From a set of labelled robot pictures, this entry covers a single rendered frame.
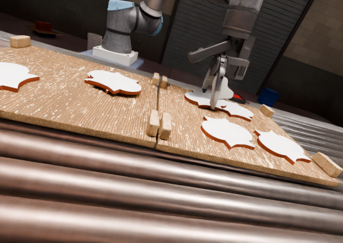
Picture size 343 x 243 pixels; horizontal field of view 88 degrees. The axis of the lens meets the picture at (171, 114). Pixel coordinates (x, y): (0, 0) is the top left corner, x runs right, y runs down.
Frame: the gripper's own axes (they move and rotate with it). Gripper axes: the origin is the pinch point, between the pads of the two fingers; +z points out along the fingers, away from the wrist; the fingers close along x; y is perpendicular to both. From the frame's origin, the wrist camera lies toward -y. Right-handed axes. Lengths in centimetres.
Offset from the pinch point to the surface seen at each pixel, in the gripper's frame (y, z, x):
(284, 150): 15.4, 1.9, -19.2
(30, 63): -46.8, -3.2, -5.3
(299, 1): 298, -123, 441
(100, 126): -24.4, -1.0, -24.3
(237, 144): 2.6, 0.8, -21.0
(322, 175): 22.6, 3.5, -24.0
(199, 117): -3.8, 1.0, -11.2
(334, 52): 448, -35, 430
